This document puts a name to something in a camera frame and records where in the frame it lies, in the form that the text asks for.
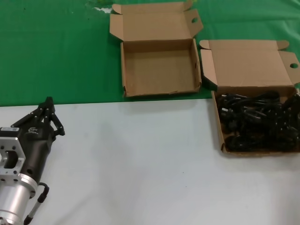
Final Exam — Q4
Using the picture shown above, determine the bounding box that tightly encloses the black power cable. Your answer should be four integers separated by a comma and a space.
224, 133, 298, 152
217, 90, 282, 108
219, 100, 300, 135

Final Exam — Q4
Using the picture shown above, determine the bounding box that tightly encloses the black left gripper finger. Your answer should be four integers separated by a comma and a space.
14, 96, 51, 129
41, 97, 66, 137

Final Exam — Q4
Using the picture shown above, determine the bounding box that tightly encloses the cardboard box with torn front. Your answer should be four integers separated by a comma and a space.
109, 0, 204, 98

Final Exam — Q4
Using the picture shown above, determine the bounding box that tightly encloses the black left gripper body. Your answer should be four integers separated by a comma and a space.
17, 121, 57, 184

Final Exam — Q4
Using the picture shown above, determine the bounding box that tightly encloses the green table cloth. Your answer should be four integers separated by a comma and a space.
0, 0, 300, 108

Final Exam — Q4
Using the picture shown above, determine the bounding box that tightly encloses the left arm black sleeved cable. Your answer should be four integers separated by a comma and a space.
24, 182, 50, 225

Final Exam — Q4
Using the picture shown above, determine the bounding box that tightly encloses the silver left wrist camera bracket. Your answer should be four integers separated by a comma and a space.
0, 126, 26, 176

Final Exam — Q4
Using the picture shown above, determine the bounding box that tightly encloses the cardboard box holding cables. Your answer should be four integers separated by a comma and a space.
198, 39, 300, 154

